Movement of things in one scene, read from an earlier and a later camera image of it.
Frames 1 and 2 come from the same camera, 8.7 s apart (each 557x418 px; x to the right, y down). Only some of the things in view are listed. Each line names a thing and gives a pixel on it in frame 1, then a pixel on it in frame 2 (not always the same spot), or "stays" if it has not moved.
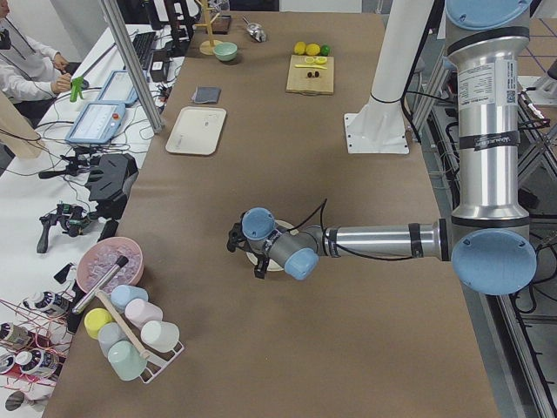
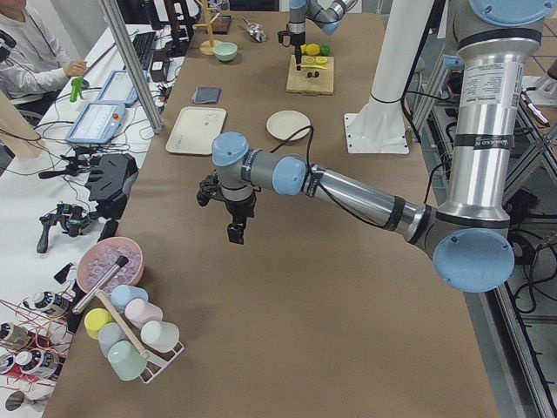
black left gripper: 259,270 → 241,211
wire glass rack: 221,25 stays
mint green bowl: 225,50 stays
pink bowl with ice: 108,262 stays
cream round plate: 271,264 → 284,124
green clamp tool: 77,86 stays
